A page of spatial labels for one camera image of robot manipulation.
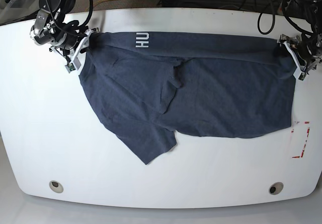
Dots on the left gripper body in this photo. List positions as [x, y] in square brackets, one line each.
[306, 52]

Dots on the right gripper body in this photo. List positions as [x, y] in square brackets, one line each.
[64, 39]

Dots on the dark blue T-shirt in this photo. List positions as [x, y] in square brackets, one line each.
[144, 87]

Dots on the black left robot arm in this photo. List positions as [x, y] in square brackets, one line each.
[312, 14]

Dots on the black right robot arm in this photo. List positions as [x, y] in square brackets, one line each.
[56, 10]

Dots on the red tape marking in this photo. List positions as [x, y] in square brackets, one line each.
[298, 139]

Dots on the right table grommet hole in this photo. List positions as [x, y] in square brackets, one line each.
[276, 188]

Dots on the table grommet hole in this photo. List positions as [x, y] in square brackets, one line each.
[56, 187]
[276, 188]

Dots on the left table grommet hole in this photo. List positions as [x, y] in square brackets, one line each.
[56, 187]

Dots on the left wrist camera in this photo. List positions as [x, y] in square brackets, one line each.
[299, 75]

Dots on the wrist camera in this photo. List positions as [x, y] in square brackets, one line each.
[299, 75]
[73, 65]

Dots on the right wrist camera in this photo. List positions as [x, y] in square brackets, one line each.
[73, 65]

